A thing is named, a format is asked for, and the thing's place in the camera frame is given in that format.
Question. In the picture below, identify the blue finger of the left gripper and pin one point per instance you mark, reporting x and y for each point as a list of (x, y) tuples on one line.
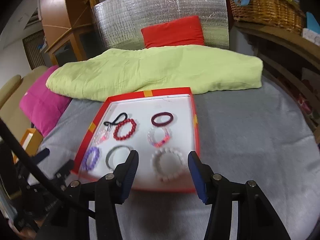
[(41, 155)]

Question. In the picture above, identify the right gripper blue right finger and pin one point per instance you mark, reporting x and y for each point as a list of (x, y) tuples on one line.
[(202, 178)]

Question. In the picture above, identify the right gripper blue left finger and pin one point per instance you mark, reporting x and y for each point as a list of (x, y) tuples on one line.
[(124, 176)]

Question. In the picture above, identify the orange cardboard box lid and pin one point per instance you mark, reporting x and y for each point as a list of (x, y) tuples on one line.
[(31, 141)]

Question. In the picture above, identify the silver metal bangle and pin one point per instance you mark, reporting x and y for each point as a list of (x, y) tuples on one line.
[(117, 155)]

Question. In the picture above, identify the magenta pillow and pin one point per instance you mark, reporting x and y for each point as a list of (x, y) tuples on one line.
[(43, 107)]

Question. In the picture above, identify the red shallow cardboard tray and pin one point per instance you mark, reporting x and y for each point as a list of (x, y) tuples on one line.
[(160, 124)]

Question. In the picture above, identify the grey bed cover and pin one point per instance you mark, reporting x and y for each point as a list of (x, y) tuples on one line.
[(257, 134)]

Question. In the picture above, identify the beige leather sofa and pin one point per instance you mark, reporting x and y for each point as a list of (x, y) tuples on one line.
[(11, 94)]

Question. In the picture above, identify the light green folded blanket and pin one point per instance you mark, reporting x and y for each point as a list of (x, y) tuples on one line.
[(117, 71)]

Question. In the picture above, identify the wooden cabinet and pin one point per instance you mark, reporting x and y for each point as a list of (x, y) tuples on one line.
[(69, 31)]

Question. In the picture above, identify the red cushion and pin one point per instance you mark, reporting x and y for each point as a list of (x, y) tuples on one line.
[(183, 31)]

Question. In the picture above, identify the wooden shelf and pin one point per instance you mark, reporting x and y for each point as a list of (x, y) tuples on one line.
[(290, 61)]

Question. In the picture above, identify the silver reflective insulation sheet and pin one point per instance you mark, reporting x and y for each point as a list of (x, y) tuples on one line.
[(119, 21)]

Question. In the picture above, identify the wicker basket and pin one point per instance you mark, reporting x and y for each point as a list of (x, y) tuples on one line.
[(274, 13)]

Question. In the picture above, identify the turquoise box on shelf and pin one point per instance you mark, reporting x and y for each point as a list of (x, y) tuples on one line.
[(312, 23)]

